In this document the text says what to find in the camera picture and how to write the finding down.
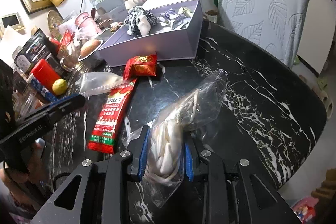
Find clear plastic bag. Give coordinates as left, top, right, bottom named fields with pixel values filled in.
left=75, top=72, right=129, bottom=97

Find long red seasoning packet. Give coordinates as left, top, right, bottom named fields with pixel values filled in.
left=87, top=79, right=137, bottom=154

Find clear bag white cord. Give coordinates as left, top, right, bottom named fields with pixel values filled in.
left=121, top=69, right=230, bottom=209

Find small red snack packet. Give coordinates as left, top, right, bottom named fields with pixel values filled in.
left=123, top=53, right=157, bottom=80

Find black white checkered cloth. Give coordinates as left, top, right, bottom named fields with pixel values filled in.
left=123, top=6, right=157, bottom=37

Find yellow lemon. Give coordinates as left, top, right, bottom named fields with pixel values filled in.
left=52, top=79, right=68, bottom=96

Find red cylindrical can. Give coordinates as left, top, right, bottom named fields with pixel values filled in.
left=31, top=59, right=61, bottom=95

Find glass mug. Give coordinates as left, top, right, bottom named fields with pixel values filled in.
left=57, top=42, right=83, bottom=73

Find steel bowl with bread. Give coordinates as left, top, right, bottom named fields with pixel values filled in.
left=78, top=39, right=103, bottom=61

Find black printed package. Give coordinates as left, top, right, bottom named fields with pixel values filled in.
left=12, top=29, right=59, bottom=75

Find pink cup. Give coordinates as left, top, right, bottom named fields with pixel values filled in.
left=75, top=12, right=102, bottom=37

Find white cardboard box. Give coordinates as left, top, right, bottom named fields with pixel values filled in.
left=95, top=0, right=127, bottom=22

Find lavender open gift box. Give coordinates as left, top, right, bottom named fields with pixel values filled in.
left=98, top=0, right=203, bottom=67

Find pink slippers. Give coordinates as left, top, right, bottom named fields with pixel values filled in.
left=312, top=77, right=334, bottom=120

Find white cabinet counter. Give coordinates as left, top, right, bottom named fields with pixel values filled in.
left=297, top=0, right=335, bottom=75

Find near light blue chair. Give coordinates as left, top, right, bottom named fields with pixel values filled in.
left=217, top=0, right=309, bottom=68

